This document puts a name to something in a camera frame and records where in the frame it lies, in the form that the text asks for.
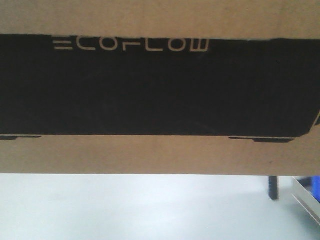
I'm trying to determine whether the brown cardboard Ecoflow box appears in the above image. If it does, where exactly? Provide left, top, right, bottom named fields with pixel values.
left=0, top=0, right=320, bottom=176

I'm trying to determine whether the black table leg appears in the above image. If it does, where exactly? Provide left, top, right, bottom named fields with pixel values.
left=268, top=176, right=279, bottom=201

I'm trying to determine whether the large blue plastic crate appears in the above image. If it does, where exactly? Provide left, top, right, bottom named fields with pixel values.
left=298, top=176, right=320, bottom=202

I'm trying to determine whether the metal shelf rail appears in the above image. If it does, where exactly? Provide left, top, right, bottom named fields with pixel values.
left=292, top=177, right=320, bottom=219

